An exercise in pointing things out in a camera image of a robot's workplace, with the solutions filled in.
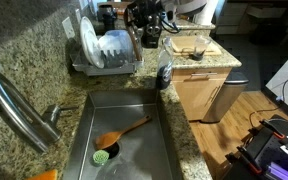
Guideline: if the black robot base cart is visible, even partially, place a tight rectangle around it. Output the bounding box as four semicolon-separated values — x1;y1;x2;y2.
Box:
222;118;288;180

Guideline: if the orange sponge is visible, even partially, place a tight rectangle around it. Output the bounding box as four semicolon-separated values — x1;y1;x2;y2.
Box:
26;169;58;180

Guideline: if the blue dish soap bottle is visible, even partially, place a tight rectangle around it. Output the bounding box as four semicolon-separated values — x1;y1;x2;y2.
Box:
156;36;173;90

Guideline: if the white wall outlet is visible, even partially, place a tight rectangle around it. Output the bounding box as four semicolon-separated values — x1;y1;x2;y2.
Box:
62;17;75;39

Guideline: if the green sink scrubber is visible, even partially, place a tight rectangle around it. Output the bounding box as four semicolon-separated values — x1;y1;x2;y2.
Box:
92;150;109;165

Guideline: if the black knife block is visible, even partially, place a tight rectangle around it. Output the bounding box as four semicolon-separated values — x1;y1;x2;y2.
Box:
141;25;161;49

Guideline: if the clear blender cup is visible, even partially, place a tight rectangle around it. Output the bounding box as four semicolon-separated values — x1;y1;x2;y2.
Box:
192;35;211;61

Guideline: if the clear plastic container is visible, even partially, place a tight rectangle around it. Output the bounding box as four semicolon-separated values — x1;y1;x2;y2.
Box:
99;30;134;68

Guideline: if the white paper towel roll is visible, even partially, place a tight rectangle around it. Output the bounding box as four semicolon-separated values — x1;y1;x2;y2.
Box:
194;0;218;25

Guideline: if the wooden spoon in sink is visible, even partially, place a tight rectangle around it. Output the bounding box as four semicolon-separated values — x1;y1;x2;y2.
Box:
95;116;151;150

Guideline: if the grey dish rack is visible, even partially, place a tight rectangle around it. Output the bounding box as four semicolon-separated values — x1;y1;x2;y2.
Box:
70;49;143;76

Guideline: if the steel trash can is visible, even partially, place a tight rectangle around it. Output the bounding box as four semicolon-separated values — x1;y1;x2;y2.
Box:
201;72;249;124

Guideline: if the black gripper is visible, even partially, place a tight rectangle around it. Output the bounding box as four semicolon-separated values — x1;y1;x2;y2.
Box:
130;0;162;28

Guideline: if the upper wooden cutting board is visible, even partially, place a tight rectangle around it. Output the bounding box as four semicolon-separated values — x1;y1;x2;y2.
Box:
171;36;222;56

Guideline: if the black power cable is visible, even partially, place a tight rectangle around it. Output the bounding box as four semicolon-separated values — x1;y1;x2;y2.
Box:
248;75;288;129

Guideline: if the wooden spoon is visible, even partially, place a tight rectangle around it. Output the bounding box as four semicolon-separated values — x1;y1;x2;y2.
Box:
95;116;151;150
123;8;143;61

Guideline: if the steel kitchen faucet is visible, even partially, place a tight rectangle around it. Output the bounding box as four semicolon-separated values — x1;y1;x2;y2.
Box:
0;73;77;153

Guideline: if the white plate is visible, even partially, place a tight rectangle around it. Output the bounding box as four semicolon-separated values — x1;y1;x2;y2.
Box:
80;16;104;69

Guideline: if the stainless steel sink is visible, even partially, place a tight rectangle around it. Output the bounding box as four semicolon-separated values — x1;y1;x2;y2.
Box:
63;89;182;180

